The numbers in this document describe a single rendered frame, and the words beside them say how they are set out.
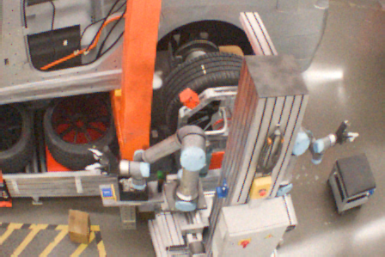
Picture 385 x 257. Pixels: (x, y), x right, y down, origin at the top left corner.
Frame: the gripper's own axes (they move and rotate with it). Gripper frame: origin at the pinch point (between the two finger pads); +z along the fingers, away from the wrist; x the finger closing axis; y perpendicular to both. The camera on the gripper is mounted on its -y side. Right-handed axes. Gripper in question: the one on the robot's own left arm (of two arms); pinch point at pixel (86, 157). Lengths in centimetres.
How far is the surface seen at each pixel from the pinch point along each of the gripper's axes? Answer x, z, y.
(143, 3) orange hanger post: 39, -23, -75
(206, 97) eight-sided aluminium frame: 66, -64, 5
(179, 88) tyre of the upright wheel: 77, -48, 9
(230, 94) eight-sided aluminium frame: 69, -77, 3
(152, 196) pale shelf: 45, -37, 73
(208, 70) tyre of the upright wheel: 81, -64, -4
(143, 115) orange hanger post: 52, -29, 11
